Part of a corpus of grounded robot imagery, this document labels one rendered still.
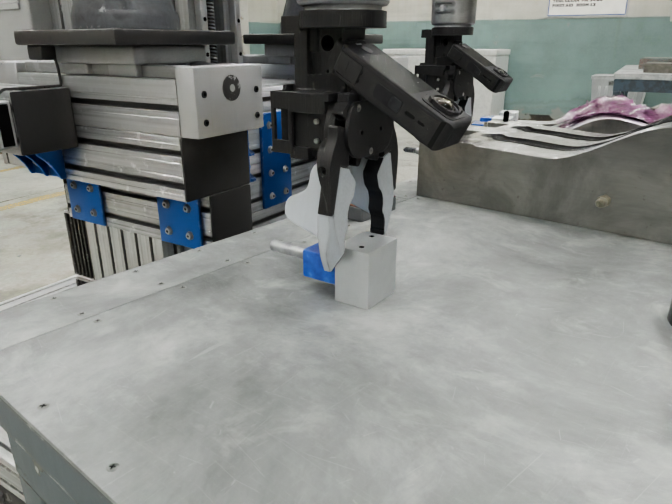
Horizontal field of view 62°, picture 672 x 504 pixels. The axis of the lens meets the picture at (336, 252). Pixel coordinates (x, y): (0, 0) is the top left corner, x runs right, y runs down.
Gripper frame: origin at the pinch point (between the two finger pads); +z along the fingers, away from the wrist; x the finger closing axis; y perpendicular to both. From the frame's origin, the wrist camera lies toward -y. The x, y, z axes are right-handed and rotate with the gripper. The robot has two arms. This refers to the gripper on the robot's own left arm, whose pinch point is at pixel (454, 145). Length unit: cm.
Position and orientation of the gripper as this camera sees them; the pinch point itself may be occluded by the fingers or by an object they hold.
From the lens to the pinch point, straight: 105.7
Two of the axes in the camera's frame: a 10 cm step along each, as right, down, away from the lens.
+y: -7.8, -2.2, 5.9
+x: -6.3, 2.7, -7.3
